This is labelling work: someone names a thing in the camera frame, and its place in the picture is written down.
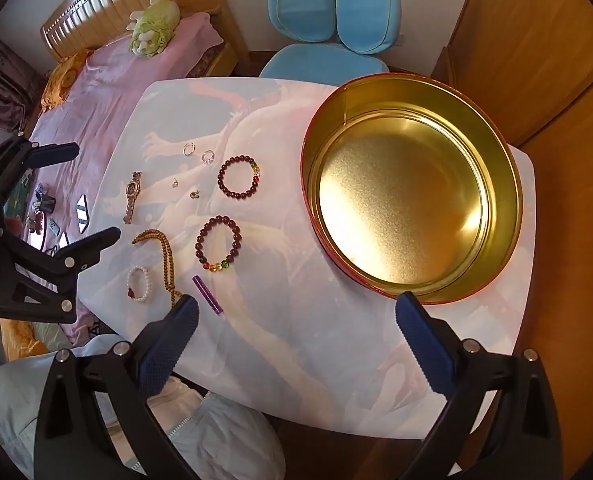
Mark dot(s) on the light blue chair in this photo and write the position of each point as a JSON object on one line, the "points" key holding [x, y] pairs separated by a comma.
{"points": [[326, 0]]}

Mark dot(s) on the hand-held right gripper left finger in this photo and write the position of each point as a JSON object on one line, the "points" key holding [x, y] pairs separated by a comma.
{"points": [[171, 345]]}

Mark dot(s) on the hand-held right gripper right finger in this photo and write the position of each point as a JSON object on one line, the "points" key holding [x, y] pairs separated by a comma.
{"points": [[424, 345]]}

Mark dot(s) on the rose gold wristwatch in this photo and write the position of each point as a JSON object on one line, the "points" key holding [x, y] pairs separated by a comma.
{"points": [[132, 189]]}

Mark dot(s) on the light blue jacket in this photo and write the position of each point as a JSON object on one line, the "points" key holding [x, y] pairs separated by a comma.
{"points": [[216, 425]]}

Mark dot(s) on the green cabbage plush toy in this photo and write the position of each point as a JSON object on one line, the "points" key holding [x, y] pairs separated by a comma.
{"points": [[151, 30]]}

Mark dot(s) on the purple tube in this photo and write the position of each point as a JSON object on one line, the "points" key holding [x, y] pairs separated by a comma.
{"points": [[207, 294]]}

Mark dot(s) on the round gold tin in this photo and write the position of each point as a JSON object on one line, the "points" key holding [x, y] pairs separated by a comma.
{"points": [[401, 185]]}

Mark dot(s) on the wooden wardrobe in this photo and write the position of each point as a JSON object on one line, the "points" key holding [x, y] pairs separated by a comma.
{"points": [[526, 35]]}

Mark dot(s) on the small dark cup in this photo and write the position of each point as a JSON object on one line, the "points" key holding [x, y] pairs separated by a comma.
{"points": [[48, 206]]}

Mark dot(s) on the dark patterned curtain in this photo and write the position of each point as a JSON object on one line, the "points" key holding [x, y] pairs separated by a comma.
{"points": [[11, 80]]}

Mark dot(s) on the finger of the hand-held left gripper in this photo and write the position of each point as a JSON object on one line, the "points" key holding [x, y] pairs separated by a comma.
{"points": [[94, 244], [54, 152]]}

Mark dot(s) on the wooden bed with pink sheet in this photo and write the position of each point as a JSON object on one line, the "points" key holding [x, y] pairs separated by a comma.
{"points": [[101, 90]]}

